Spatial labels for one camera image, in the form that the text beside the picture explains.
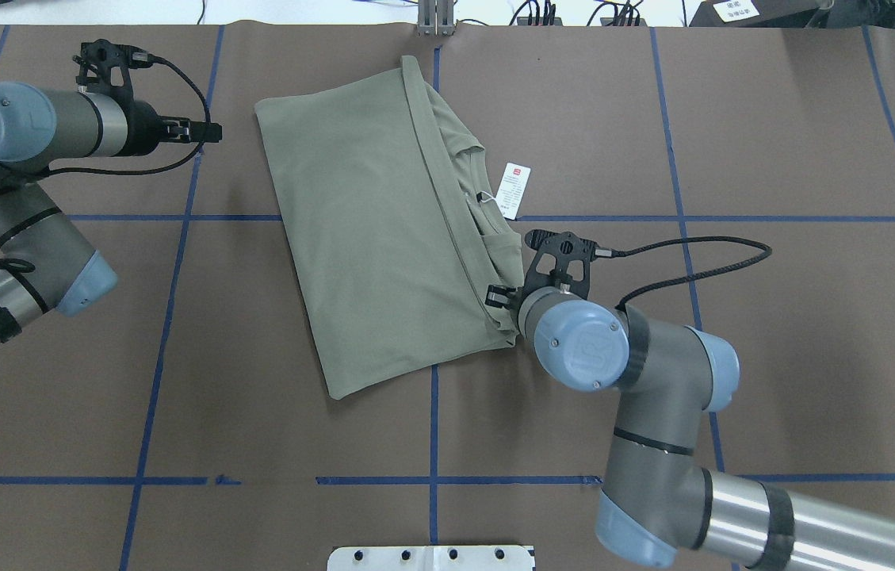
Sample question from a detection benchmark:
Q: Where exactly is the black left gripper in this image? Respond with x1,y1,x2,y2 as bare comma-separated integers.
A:
74,40,223,158

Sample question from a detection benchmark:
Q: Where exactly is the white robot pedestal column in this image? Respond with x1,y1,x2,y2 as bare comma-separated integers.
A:
327,545,537,570

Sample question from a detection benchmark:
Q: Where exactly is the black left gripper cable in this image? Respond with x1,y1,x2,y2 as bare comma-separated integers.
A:
0,54,214,274

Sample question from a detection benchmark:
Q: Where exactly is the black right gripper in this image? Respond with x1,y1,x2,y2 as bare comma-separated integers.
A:
484,230,599,313

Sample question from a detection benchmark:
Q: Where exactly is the olive green long-sleeve shirt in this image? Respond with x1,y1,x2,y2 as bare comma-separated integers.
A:
254,56,524,399

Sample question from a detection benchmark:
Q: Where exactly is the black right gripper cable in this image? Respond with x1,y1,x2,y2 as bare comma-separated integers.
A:
594,236,773,310

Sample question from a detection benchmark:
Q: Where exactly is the white shirt hang tag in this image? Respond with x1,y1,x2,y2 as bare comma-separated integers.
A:
495,163,533,220

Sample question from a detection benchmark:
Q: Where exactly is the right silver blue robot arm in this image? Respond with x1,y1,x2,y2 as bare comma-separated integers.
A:
486,230,895,570

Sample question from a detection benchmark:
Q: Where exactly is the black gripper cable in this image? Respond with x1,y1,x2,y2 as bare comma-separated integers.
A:
594,236,773,310
0,54,214,274

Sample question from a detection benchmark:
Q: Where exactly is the aluminium frame post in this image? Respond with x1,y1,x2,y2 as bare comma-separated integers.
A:
415,0,457,36

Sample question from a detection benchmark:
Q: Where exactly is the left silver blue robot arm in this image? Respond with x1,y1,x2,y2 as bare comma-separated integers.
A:
0,39,223,344

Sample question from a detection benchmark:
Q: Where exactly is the black box white label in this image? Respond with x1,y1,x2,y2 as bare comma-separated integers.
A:
687,1,832,29

